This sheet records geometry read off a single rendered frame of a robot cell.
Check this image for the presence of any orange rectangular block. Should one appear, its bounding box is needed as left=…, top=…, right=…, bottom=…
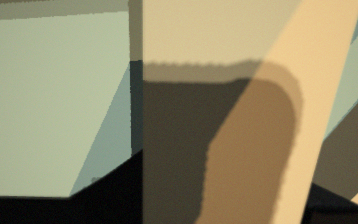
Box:
left=311, top=103, right=358, bottom=203

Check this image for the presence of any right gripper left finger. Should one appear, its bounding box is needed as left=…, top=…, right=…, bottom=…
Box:
left=0, top=149, right=143, bottom=224

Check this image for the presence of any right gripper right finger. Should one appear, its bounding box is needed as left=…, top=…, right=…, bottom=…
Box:
left=300, top=182, right=358, bottom=224

